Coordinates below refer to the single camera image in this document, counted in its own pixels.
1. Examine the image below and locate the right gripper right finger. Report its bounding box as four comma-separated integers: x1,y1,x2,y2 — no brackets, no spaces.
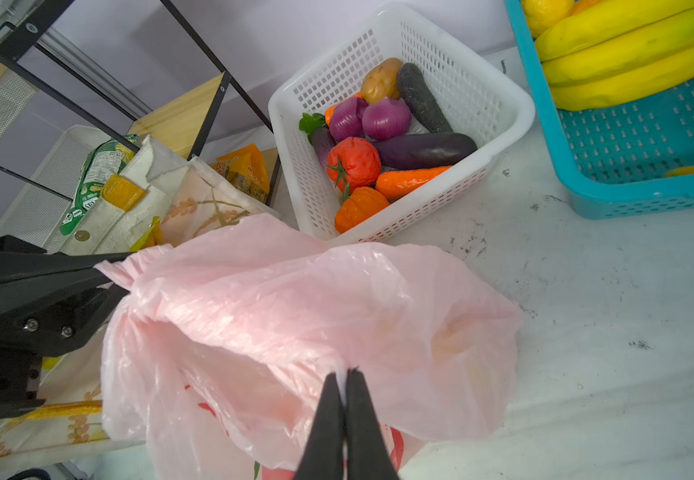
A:
345,369,399,480

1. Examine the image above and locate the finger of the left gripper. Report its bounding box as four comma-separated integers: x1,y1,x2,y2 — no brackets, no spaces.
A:
0,235,131,285
0,282,127,357

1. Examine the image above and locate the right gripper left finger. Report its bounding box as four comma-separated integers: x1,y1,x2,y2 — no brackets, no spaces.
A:
294,373,345,480

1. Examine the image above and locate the pink plastic grocery bag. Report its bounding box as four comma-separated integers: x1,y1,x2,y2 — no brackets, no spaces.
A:
101,214,523,479

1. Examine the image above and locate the white canvas tote bag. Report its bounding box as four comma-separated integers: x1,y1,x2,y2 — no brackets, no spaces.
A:
0,137,269,469

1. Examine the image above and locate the white mesh tiered rack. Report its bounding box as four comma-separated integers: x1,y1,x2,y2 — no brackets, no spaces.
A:
0,71,108,249

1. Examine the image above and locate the green snack bag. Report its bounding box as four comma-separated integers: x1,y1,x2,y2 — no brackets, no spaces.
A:
59,139,135,236

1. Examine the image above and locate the orange snack packet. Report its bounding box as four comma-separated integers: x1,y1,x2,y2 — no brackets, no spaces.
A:
212,144,270,203

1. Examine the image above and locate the orange toy carrot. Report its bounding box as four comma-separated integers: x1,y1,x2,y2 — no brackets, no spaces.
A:
375,166,450,202

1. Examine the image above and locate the red toy tomato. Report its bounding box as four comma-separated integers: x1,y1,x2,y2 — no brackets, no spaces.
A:
326,137,382,194

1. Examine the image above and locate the purple toy eggplant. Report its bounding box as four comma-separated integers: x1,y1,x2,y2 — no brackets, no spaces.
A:
373,132,478,170

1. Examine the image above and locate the purple toy onion left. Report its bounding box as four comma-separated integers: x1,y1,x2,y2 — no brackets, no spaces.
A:
329,96,369,142

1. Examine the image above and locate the purple toy onion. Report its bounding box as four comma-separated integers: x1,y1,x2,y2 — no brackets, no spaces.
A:
362,98,413,141
329,96,369,142

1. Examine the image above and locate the purple toy onion right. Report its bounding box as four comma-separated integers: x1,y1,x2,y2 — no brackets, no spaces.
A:
362,98,413,141

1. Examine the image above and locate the white plastic basket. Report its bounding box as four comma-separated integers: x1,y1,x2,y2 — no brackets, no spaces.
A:
269,4,535,244

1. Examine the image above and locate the dark toy cucumber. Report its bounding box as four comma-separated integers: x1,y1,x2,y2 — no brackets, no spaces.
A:
397,62,453,133

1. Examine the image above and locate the brown toy potato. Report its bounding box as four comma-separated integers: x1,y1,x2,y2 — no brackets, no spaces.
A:
361,58,404,105

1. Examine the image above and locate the teal plastic basket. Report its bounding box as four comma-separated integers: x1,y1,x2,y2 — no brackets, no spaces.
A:
506,1,694,219

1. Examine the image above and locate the yellow toy banana bunch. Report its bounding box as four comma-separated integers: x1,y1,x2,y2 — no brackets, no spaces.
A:
534,1,694,111

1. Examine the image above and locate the yellow toy lemon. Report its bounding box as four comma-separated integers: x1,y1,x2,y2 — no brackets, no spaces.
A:
521,0,575,39

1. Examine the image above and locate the wooden black-frame shelf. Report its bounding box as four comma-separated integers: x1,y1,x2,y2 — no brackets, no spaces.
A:
0,0,282,208

